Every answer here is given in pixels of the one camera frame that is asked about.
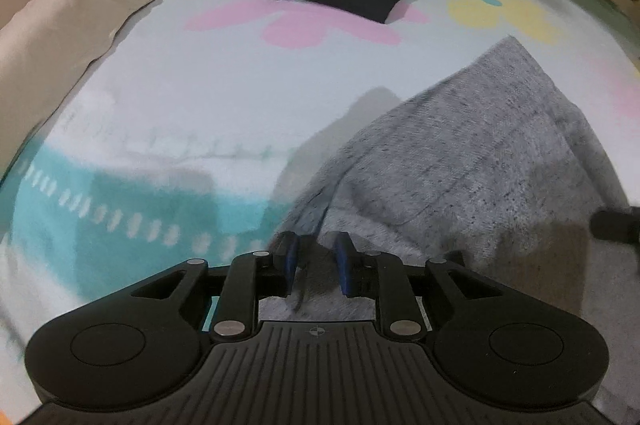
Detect beige pillow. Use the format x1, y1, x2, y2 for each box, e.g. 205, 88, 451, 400
0, 0, 331, 178

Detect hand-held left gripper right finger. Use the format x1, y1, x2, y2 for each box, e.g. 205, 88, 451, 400
334, 231, 507, 344

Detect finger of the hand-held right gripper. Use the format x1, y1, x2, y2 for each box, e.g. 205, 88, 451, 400
590, 205, 640, 247

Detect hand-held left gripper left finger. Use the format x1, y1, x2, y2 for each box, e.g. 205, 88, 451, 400
130, 231, 302, 344

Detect grey pants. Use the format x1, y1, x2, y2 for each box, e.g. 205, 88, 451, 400
260, 34, 627, 336

